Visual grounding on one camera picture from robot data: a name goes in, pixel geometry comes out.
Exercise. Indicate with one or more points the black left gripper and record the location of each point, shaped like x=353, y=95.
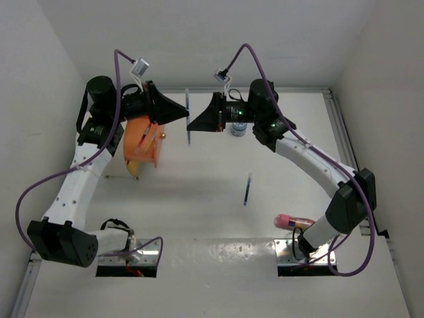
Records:
x=163, y=109

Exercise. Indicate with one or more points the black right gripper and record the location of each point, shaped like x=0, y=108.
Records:
x=208, y=120

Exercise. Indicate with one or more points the red gel pen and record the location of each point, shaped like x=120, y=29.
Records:
x=146, y=131

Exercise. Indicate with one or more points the clear blue-cap pen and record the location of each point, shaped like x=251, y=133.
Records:
x=188, y=119

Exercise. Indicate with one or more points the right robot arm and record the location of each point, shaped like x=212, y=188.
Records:
x=352, y=192

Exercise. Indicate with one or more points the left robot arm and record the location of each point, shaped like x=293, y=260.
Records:
x=60, y=235

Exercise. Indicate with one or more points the left blue white jar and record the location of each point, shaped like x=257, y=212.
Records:
x=238, y=129

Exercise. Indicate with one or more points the cream cabinet with legs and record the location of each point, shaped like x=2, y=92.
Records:
x=117, y=165

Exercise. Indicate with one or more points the orange drawer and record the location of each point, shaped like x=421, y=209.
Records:
x=153, y=141

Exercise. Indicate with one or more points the yellow object under drawer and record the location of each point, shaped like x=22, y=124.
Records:
x=134, y=167

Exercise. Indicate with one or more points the blue gel pen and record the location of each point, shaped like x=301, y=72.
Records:
x=248, y=183

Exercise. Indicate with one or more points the pink-capped tube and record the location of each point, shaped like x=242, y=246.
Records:
x=287, y=222

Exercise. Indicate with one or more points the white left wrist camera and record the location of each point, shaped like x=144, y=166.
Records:
x=139, y=67

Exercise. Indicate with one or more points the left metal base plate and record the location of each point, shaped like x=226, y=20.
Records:
x=145, y=252

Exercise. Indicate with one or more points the metal base plate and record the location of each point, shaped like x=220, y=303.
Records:
x=145, y=252
x=288, y=254

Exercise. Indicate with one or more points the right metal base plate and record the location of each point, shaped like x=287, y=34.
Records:
x=288, y=254

